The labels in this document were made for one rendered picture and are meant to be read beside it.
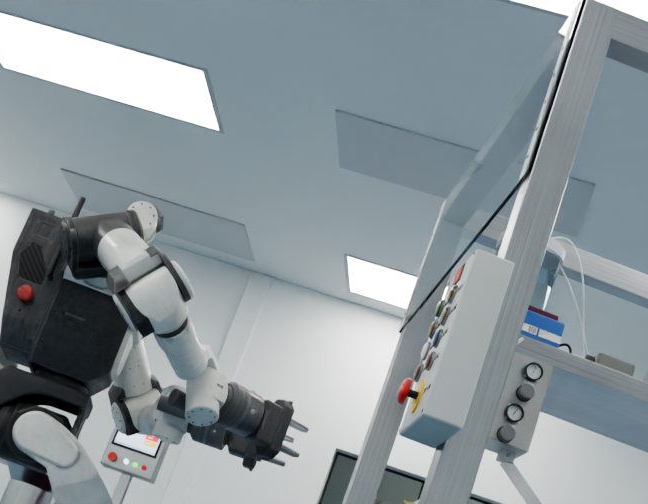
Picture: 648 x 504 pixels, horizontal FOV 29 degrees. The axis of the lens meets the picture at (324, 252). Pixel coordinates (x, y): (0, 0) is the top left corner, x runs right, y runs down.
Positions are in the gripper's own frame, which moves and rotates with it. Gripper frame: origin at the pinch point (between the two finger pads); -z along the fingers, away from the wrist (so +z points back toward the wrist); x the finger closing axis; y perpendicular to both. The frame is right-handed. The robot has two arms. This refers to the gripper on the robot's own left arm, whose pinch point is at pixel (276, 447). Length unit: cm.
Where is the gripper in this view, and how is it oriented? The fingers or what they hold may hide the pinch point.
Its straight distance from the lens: 272.3
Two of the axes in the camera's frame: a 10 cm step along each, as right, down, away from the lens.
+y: 0.1, -3.5, -9.3
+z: -9.4, -3.1, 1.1
